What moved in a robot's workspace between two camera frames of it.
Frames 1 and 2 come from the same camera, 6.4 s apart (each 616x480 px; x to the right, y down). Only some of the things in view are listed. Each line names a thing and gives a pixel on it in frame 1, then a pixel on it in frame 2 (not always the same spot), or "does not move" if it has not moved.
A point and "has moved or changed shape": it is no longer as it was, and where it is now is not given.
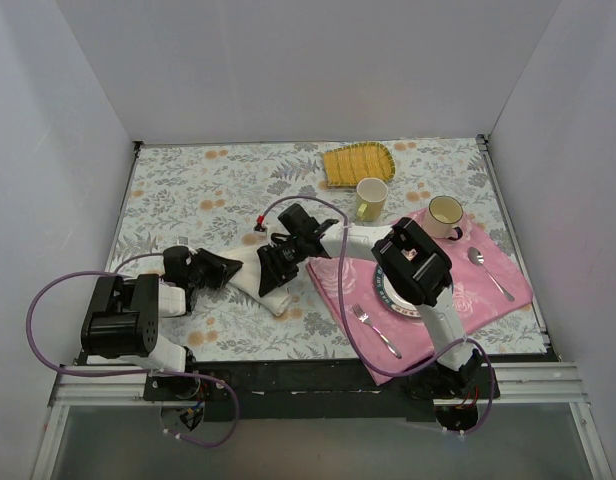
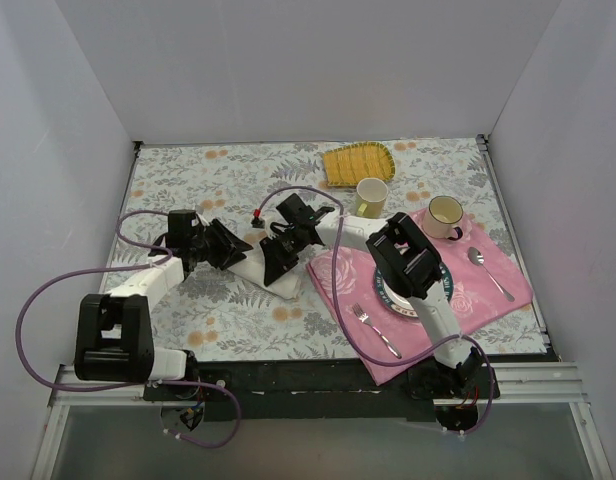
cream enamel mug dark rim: [442, 215] does not move
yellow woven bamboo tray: [346, 166] does not move
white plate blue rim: [390, 296] does not move
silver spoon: [477, 258] does not move
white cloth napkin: [247, 280] has moved or changed shape
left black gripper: [206, 270] → [216, 243]
